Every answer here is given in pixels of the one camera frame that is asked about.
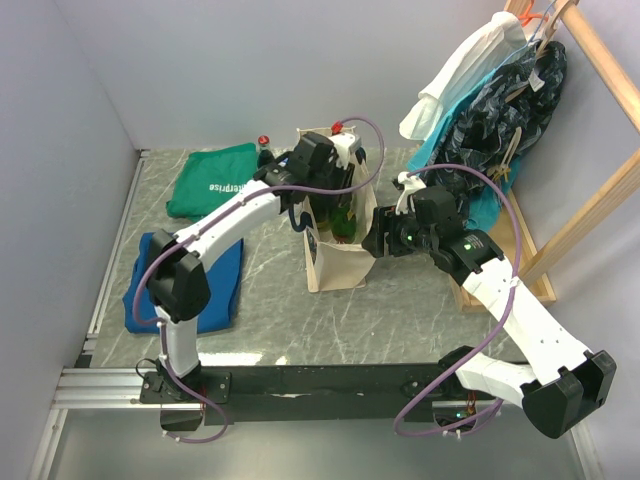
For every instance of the white hanging shirt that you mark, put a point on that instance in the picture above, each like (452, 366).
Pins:
(479, 54)

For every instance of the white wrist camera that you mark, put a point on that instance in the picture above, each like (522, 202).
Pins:
(346, 144)
(408, 184)

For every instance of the red cap cola bottle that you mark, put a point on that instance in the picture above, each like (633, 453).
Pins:
(265, 154)

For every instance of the beige canvas tote bag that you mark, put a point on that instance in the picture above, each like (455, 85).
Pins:
(331, 265)

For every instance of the orange plastic hanger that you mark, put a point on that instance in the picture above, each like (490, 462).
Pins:
(527, 15)

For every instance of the teal hanging shirt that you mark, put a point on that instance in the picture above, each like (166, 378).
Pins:
(485, 207)

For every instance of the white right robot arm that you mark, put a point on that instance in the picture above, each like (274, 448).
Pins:
(563, 381)

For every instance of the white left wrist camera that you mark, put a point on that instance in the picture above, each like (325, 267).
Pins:
(346, 144)

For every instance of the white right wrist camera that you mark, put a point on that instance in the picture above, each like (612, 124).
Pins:
(408, 184)

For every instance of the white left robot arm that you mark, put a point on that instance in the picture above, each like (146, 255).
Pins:
(178, 263)

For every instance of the wooden clothes rack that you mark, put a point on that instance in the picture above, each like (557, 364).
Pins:
(579, 187)

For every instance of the folded blue cloth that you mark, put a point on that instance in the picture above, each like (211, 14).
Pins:
(224, 279)

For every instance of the green glass bottle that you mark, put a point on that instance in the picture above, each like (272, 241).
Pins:
(344, 224)
(321, 208)

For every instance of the aluminium frame rail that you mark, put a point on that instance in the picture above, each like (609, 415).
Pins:
(97, 428)

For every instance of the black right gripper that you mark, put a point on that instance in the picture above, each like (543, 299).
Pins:
(388, 221)

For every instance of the folded green t-shirt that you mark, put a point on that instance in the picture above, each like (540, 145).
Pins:
(211, 178)

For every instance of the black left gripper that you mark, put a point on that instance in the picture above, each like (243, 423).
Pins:
(345, 177)

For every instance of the dark patterned hanging shirt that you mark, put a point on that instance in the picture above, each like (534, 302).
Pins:
(498, 122)

